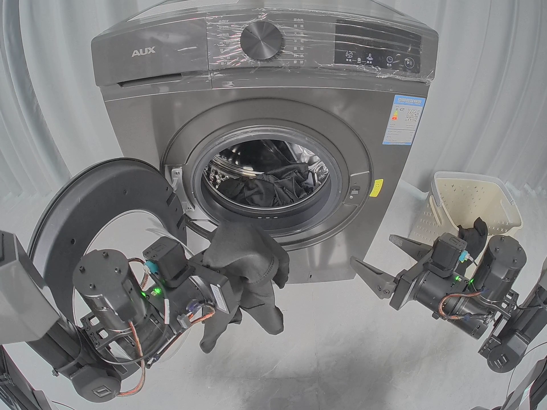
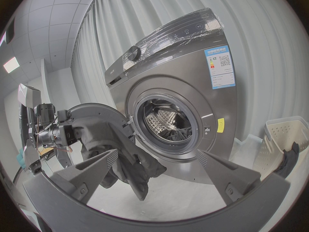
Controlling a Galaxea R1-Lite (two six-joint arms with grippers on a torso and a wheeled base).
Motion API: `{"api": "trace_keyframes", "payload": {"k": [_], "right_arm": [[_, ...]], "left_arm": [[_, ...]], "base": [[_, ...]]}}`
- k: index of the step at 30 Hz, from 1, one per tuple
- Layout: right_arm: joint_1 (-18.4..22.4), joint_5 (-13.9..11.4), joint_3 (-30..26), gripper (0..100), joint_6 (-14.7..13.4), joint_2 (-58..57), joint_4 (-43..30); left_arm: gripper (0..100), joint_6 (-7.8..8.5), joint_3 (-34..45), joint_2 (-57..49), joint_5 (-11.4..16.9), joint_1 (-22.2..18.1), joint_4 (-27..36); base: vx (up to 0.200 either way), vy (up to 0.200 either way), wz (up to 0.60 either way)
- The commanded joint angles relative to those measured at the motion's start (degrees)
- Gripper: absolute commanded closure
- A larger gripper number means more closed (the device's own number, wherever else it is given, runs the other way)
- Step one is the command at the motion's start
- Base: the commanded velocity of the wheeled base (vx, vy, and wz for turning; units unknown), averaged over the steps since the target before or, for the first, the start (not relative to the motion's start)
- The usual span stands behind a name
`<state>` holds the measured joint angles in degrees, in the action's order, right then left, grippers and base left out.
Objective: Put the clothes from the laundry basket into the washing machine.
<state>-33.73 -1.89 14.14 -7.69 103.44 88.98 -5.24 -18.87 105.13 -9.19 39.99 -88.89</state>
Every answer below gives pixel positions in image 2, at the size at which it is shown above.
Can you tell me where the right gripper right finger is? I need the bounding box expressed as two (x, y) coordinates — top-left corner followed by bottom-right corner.
(196, 149), (262, 205)

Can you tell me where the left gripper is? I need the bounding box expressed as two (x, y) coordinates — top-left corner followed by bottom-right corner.
(38, 123), (80, 152)

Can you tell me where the grey washing machine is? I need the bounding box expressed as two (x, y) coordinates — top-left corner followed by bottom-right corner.
(104, 7), (238, 185)

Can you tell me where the square ceiling light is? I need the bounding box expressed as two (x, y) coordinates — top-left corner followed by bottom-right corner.
(2, 57), (20, 73)

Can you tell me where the black garment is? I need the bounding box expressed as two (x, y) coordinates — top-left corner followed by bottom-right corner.
(275, 142), (300, 178)

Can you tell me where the white curtain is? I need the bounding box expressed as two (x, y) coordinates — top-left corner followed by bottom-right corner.
(70, 0), (307, 159)

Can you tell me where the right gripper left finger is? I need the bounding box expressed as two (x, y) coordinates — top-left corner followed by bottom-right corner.
(51, 149), (119, 203)

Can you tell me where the dark grey garment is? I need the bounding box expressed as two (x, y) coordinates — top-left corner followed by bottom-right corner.
(72, 116), (167, 201)

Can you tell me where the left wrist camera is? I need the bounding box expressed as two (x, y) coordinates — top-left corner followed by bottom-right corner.
(56, 109), (72, 123)

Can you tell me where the heap of dark clothes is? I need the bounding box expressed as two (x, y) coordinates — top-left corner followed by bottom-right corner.
(166, 127), (193, 142)

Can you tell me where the cream laundry basket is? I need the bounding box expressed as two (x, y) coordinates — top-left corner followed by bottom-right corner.
(252, 116), (309, 181)

